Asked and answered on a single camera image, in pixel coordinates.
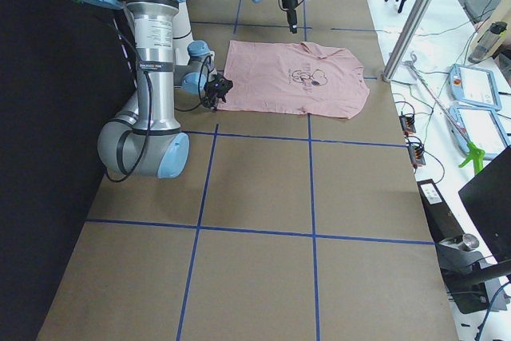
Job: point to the far blue teach pendant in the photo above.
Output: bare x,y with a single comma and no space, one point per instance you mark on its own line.
474,86

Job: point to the far orange connector block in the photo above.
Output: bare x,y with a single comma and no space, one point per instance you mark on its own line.
407,122

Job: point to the blue teach pendant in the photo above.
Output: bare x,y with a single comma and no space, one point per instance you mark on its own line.
474,86
483,128

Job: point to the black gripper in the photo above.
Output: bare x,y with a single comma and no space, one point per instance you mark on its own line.
288,1
211,95

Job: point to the black box with label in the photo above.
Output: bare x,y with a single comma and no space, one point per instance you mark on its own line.
442,223

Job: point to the aluminium frame post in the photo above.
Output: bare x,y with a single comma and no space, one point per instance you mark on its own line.
412,23

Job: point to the clear water bottle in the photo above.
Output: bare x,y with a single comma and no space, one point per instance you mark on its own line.
489,39

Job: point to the green handled reacher grabber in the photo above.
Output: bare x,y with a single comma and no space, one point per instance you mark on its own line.
475,155

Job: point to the pink Snoopy t-shirt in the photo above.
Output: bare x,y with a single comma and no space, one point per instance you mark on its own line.
294,78

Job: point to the black monitor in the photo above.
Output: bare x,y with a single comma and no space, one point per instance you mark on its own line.
486,199

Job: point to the near blue teach pendant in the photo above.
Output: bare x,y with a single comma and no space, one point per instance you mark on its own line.
483,128

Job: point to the orange connector block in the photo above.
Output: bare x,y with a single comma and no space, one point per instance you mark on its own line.
407,122
416,150

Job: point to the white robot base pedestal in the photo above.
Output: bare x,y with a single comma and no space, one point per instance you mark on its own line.
193,58

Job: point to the near orange connector block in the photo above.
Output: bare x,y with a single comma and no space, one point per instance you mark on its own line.
416,150

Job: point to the black clamp mount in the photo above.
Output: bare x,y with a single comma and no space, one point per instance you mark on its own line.
470,279

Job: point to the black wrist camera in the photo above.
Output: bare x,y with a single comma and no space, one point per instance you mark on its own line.
222,84

